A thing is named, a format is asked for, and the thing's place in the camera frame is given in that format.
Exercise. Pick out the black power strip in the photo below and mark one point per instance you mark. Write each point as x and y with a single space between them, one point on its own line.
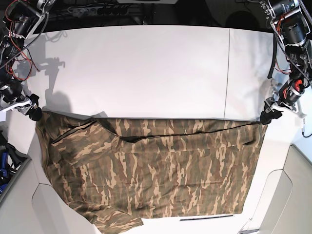
106 10

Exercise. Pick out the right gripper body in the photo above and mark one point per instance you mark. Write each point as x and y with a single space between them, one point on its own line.
11 94

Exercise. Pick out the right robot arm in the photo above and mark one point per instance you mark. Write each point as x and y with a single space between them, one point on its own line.
24 23

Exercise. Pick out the camouflage T-shirt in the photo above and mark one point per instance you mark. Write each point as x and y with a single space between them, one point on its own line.
116 172

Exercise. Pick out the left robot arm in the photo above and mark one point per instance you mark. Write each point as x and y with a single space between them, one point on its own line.
291 22

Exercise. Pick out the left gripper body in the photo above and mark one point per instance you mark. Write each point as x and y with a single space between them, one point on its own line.
286 99

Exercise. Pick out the blue and black clutter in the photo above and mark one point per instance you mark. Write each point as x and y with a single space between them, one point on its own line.
10 162

